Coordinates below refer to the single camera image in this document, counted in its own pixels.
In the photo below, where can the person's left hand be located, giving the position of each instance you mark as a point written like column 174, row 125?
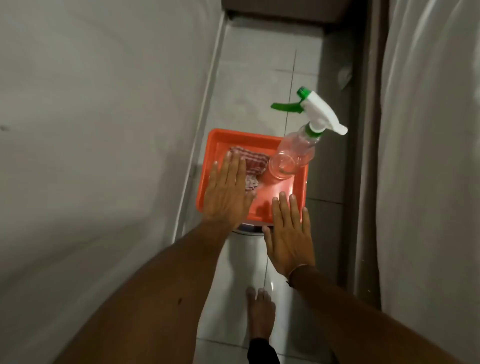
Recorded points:
column 225, row 198

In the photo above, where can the person's right hand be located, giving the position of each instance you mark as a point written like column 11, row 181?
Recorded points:
column 290, row 243

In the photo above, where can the person's right thumb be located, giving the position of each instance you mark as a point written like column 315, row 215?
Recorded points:
column 267, row 240

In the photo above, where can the person's left thumb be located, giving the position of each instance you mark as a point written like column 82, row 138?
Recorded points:
column 253, row 195

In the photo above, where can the person's right little finger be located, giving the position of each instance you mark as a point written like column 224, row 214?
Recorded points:
column 306, row 221

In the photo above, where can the person's left little finger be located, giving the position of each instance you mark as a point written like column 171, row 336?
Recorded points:
column 214, row 174

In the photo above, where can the person's right middle finger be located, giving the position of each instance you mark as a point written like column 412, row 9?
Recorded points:
column 284, row 208

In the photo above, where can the person's left middle finger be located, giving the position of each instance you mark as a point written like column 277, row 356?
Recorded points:
column 234, row 167

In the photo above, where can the person's right forearm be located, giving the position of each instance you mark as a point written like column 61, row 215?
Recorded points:
column 360, row 318

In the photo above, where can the person's left forearm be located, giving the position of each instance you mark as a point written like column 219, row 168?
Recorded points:
column 161, row 296

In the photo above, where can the orange plastic tray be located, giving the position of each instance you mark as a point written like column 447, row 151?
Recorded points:
column 266, row 195

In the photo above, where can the white round stool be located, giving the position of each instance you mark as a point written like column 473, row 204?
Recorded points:
column 252, row 228

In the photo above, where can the red checkered cloth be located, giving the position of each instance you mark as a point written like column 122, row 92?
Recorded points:
column 255, row 162

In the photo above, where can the clear spray bottle green trigger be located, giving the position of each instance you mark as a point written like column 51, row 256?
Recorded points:
column 300, row 144

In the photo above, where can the person's bare foot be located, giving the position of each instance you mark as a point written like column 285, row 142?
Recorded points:
column 260, row 311

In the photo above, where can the black trouser leg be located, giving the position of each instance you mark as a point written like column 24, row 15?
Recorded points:
column 263, row 352

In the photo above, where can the white curtain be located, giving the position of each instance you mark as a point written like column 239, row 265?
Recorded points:
column 431, row 168

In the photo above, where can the dark brown door frame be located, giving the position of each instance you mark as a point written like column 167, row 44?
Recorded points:
column 365, row 150

